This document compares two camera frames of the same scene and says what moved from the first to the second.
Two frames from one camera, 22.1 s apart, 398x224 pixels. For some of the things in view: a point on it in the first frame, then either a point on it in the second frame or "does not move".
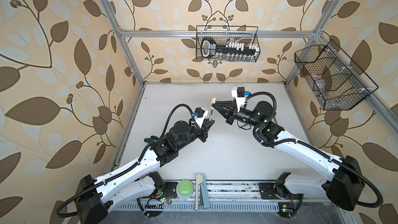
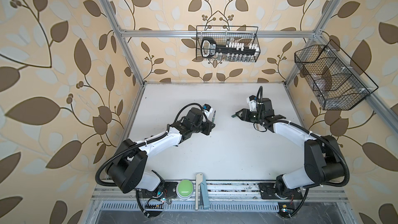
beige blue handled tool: (201, 180) does not move
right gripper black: (230, 111) → (244, 114)
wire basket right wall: (337, 82) does not move
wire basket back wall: (229, 43) does not move
